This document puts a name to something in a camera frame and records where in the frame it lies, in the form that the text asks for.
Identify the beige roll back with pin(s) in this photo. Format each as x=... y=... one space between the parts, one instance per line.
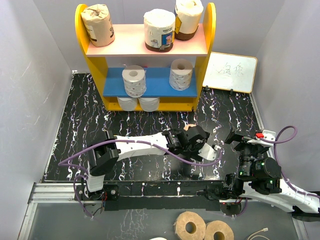
x=187 y=17

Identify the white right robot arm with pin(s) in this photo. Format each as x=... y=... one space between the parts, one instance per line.
x=262 y=179

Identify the patterned white paper roll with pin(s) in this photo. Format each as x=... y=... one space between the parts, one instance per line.
x=181 y=71

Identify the tan roll on floor right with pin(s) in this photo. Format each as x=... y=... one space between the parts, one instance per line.
x=218 y=230

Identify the tan roll on floor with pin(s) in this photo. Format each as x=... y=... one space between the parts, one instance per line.
x=189 y=226
x=218 y=230

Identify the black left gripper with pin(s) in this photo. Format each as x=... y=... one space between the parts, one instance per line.
x=194 y=154

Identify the beige roll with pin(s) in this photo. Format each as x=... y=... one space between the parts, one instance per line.
x=187 y=17
x=159 y=30

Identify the yellow shelf with coloured boards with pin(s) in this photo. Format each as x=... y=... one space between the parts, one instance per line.
x=131 y=41

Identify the tan roll on floor left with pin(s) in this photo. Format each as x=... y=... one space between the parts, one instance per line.
x=189 y=226

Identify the beige roll front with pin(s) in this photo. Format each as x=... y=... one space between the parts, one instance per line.
x=159 y=30

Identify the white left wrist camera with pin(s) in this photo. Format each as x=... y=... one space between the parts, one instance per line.
x=210 y=153

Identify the white roll at bottom edge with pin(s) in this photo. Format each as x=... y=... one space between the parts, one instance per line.
x=158 y=238

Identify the brown roll front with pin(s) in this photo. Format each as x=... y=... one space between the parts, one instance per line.
x=98 y=23

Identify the small whiteboard with writing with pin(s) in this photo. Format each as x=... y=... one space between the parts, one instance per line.
x=230 y=72

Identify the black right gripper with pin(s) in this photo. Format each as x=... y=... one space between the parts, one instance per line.
x=233 y=136

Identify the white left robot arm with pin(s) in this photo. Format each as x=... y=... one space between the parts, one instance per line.
x=102 y=159

